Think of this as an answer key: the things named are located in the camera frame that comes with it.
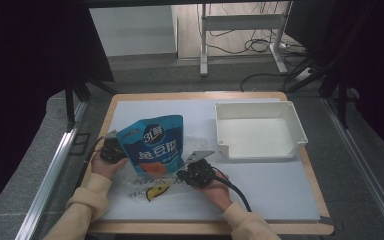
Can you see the black tripod stand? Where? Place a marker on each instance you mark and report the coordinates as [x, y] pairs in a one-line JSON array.
[[341, 100]]

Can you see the black square floor frame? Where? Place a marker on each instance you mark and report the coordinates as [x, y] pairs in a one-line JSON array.
[[79, 144]]

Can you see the white power strip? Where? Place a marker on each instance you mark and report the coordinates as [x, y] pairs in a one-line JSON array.
[[303, 75]]

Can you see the white plastic tray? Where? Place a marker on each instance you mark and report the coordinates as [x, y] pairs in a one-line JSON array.
[[256, 136]]

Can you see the dark curtain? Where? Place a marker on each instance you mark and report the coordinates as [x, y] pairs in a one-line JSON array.
[[23, 83], [376, 66]]

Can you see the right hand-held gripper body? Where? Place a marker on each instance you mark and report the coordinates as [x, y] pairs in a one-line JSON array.
[[200, 173]]

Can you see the white metal desk frame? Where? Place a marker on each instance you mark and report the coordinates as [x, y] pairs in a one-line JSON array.
[[240, 22]]

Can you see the white cabinet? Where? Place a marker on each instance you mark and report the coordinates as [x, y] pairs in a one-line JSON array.
[[133, 30]]

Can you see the silver aluminium rail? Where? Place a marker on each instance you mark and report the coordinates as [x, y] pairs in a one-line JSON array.
[[363, 166], [46, 186]]

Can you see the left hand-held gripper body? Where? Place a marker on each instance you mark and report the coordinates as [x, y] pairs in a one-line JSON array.
[[111, 151]]

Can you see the person's left hand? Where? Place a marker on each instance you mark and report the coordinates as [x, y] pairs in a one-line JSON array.
[[105, 169]]

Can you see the clear plastic shopping bag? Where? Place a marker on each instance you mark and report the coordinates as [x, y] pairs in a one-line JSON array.
[[136, 188]]

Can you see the person's right hand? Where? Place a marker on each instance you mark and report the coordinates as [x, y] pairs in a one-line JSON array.
[[218, 193]]

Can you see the blue snack pouch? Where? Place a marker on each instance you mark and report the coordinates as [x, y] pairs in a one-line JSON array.
[[156, 146]]

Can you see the wooden table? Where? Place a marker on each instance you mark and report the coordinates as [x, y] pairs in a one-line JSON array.
[[196, 96]]

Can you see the light grey table mat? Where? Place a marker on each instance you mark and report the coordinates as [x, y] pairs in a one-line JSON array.
[[273, 193]]

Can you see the black metal stand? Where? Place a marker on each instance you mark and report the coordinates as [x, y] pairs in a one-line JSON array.
[[69, 106]]

